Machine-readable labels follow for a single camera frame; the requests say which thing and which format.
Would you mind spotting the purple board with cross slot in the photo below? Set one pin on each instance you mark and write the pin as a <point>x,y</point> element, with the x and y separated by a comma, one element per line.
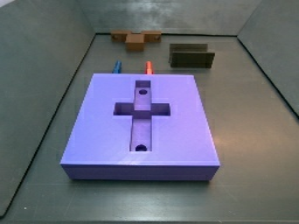
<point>141,130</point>

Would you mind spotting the brown T-shaped block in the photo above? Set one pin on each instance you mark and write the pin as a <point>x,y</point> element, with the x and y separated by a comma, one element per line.
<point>134,40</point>

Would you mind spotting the dark grey slotted block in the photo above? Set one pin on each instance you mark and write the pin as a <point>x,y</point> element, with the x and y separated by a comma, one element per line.
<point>191,55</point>

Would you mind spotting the orange peg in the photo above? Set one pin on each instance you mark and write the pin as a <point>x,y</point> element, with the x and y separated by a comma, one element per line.
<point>148,68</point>

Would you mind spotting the blue peg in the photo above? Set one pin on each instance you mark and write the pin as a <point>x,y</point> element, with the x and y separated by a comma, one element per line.
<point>117,68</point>

